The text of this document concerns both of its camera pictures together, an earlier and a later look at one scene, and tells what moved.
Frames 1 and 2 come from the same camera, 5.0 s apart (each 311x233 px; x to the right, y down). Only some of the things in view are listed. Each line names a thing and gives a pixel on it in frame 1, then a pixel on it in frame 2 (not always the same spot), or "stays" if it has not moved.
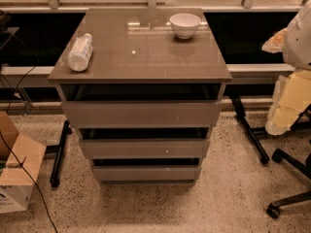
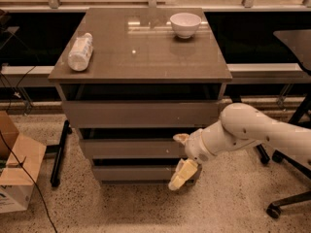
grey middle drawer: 144,149 stays
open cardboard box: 17,184 stays
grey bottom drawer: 147,175 stays
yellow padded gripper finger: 275,44 → 181,138
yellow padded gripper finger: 292,96 → 185,170
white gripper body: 298,46 → 196,146
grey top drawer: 143,115 stays
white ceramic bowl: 185,24 stays
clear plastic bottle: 80,52 stays
